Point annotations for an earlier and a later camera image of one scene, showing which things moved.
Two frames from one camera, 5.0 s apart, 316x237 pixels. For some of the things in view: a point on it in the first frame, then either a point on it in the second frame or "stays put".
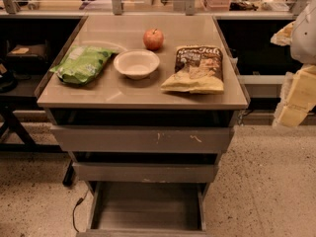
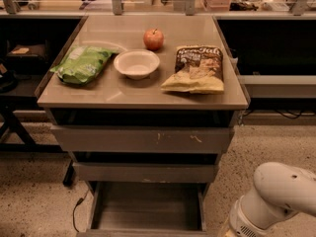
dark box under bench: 28,53 stays put
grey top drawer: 143,139 stays put
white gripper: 304,39 to 243,223
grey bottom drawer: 147,209 stays put
